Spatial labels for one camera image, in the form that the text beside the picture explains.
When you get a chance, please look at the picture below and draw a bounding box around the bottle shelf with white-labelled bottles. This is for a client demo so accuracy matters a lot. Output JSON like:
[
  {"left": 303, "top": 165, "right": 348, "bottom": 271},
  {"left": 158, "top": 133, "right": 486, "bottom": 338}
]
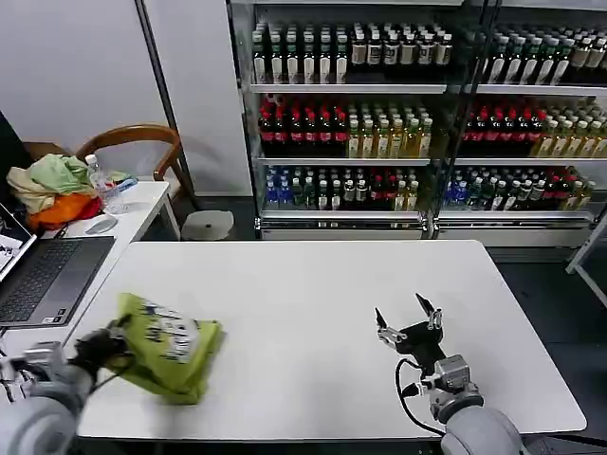
[{"left": 226, "top": 0, "right": 457, "bottom": 242}]

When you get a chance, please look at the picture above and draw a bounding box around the yellow-green shirt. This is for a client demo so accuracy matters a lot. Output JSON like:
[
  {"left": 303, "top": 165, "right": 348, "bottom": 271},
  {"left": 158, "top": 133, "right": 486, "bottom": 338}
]
[{"left": 105, "top": 292, "right": 229, "bottom": 407}]

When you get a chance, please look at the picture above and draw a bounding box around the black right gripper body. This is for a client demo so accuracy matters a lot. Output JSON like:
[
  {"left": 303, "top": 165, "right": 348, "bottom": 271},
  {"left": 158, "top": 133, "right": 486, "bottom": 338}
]
[{"left": 395, "top": 320, "right": 450, "bottom": 376}]

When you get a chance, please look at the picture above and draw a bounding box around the orange cloth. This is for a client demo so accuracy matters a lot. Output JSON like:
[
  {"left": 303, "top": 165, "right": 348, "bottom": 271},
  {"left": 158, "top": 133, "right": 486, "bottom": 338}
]
[{"left": 26, "top": 192, "right": 105, "bottom": 232}]

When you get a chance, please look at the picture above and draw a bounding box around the wooden chair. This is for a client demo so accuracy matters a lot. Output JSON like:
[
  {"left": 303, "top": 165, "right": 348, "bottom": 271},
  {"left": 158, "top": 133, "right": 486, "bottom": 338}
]
[{"left": 75, "top": 123, "right": 196, "bottom": 210}]

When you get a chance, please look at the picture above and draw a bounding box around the grey laptop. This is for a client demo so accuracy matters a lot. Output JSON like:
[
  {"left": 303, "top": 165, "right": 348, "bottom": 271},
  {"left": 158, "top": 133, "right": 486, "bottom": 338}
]
[{"left": 0, "top": 202, "right": 117, "bottom": 328}]

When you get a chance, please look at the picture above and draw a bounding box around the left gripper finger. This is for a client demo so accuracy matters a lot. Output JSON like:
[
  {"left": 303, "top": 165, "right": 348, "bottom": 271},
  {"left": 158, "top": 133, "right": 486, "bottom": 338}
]
[{"left": 107, "top": 313, "right": 134, "bottom": 338}]

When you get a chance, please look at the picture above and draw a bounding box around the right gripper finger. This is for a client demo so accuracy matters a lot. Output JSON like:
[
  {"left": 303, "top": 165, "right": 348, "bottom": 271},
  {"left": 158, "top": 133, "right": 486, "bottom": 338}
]
[
  {"left": 374, "top": 307, "right": 410, "bottom": 348},
  {"left": 414, "top": 292, "right": 445, "bottom": 331}
]

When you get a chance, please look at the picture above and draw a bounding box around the white metal frame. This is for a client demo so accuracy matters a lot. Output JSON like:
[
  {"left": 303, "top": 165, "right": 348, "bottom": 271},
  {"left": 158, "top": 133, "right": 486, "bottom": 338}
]
[{"left": 565, "top": 221, "right": 607, "bottom": 309}]

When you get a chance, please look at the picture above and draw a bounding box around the round white stool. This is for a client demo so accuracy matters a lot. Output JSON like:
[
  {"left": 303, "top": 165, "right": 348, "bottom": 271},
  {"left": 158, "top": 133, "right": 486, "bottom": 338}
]
[{"left": 181, "top": 209, "right": 236, "bottom": 242}]

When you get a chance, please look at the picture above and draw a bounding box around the beige cloth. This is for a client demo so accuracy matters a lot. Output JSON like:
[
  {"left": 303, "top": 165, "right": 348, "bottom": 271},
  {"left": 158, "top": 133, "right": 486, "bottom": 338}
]
[{"left": 6, "top": 166, "right": 57, "bottom": 215}]

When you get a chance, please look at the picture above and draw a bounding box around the clear plastic water bottle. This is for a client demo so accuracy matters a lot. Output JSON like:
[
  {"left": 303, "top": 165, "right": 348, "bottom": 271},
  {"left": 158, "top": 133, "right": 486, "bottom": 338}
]
[{"left": 84, "top": 154, "right": 130, "bottom": 216}]

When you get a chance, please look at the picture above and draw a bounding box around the grey computer mouse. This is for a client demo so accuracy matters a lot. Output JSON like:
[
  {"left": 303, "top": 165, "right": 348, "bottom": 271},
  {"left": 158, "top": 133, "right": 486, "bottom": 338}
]
[{"left": 83, "top": 217, "right": 119, "bottom": 235}]

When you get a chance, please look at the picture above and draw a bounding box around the pale green cloth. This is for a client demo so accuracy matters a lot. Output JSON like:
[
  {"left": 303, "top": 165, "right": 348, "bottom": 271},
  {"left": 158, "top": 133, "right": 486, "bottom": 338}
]
[{"left": 29, "top": 154, "right": 97, "bottom": 196}]

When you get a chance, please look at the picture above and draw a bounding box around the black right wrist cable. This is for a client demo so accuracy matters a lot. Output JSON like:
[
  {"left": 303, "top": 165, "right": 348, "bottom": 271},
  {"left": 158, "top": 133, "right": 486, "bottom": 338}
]
[{"left": 395, "top": 356, "right": 448, "bottom": 435}]

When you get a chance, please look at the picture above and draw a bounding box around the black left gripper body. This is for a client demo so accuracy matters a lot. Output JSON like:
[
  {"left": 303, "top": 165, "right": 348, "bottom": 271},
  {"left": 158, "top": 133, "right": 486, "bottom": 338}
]
[{"left": 70, "top": 327, "right": 132, "bottom": 376}]

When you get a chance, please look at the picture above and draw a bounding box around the bottle shelf behind glass post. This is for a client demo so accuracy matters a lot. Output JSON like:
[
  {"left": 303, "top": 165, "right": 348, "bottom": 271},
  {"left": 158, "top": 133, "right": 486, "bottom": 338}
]
[{"left": 434, "top": 0, "right": 607, "bottom": 248}]

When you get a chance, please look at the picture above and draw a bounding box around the white side table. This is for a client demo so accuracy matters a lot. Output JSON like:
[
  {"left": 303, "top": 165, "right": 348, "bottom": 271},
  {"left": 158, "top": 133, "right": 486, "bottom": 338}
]
[{"left": 0, "top": 180, "right": 183, "bottom": 352}]

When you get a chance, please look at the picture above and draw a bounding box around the black monitor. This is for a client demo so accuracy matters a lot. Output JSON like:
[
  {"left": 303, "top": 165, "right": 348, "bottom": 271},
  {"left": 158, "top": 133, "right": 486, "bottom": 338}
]
[{"left": 0, "top": 109, "right": 35, "bottom": 201}]

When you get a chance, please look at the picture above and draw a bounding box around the blue packet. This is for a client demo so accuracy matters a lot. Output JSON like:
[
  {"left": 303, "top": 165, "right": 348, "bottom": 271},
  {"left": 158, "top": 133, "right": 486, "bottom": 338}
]
[{"left": 107, "top": 172, "right": 139, "bottom": 194}]

